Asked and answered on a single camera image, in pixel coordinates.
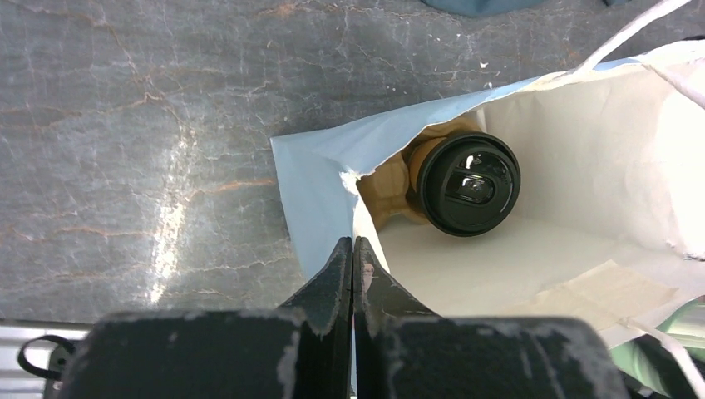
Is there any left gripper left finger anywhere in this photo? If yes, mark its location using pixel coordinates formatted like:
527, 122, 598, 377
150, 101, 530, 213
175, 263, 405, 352
59, 237, 353, 398

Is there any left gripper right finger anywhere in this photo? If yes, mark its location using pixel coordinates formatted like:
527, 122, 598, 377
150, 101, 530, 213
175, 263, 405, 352
353, 237, 628, 398

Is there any light blue paper bag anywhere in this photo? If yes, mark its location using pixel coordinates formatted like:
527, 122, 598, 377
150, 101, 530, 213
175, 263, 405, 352
269, 0, 705, 399

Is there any green cup holding straws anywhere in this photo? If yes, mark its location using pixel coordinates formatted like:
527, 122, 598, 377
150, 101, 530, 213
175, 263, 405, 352
610, 300, 704, 398

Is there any blue-grey cloth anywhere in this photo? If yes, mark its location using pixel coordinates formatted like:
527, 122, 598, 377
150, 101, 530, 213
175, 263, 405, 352
421, 0, 629, 17

